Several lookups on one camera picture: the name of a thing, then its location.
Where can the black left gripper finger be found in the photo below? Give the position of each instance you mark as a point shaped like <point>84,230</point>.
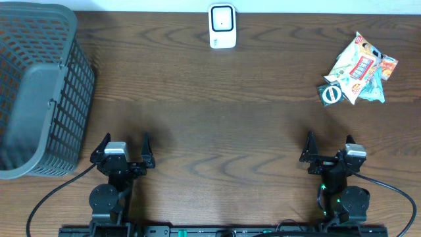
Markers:
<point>98,154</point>
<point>147,154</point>

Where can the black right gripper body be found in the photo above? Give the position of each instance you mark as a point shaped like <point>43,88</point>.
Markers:
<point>323,162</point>

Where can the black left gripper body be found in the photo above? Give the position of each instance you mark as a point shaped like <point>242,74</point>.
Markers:
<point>130,165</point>

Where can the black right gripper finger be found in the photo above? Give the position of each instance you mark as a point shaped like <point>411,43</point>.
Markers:
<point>349,139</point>
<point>310,151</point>

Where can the round green label snack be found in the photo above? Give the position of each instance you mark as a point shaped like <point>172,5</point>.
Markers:
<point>330,93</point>

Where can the teal snack pouch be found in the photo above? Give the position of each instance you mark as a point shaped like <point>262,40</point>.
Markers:
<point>373,91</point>

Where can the yellow snack bag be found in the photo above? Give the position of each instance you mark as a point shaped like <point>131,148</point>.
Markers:
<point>355,67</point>

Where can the orange tissue pack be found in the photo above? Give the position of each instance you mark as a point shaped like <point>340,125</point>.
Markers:
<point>387,65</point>

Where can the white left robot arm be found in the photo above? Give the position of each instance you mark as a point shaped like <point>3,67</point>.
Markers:
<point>110,201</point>

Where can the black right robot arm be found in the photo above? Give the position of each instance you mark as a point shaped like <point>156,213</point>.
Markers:
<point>342,204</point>

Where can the white barcode scanner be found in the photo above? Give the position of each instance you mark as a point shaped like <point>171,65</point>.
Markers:
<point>222,26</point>

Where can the grey plastic mesh basket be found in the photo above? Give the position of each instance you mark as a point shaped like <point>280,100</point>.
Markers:
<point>47,88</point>

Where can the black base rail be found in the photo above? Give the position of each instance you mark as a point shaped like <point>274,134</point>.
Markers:
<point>237,231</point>

